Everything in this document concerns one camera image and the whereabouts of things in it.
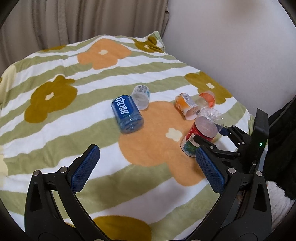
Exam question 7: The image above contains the blue label cup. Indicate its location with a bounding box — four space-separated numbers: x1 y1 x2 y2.
111 95 144 134

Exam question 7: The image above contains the clear pink cup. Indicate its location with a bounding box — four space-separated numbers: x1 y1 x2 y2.
195 91 216 109

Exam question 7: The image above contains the orange label cup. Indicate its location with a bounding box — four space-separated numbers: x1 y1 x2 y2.
175 92 200 120

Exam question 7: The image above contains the beige curtain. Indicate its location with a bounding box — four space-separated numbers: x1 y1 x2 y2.
1 1 169 72

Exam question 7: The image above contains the red green label cup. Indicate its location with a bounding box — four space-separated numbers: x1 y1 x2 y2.
180 108 224 157

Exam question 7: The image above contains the cream sleeve forearm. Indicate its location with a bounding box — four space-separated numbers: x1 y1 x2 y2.
266 181 295 230

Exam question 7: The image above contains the striped floral blanket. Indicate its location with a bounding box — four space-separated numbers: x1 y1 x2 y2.
1 32 253 240

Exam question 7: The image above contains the clear white blue cup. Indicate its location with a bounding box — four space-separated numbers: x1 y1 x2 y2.
131 85 150 110

